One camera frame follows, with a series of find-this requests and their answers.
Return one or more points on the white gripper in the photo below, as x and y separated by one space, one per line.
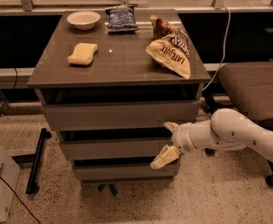
182 136

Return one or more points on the grey drawer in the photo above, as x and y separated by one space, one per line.
76 117
111 149
123 172

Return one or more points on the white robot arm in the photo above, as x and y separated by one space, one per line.
227 129

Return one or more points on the grey top drawer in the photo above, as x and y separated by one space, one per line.
76 117

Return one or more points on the grey drawer cabinet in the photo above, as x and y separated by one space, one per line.
121 72

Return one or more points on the grey bottom drawer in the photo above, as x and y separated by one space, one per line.
123 172

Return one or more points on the yellow brown chip bag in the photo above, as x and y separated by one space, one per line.
170 47

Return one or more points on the grey office chair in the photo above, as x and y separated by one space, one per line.
250 88

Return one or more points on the yellow sponge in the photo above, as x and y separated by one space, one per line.
83 54

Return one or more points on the blue chip bag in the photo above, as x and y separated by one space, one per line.
120 19

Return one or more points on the black metal bar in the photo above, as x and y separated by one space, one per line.
32 186

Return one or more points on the white bowl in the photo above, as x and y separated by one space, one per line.
83 20

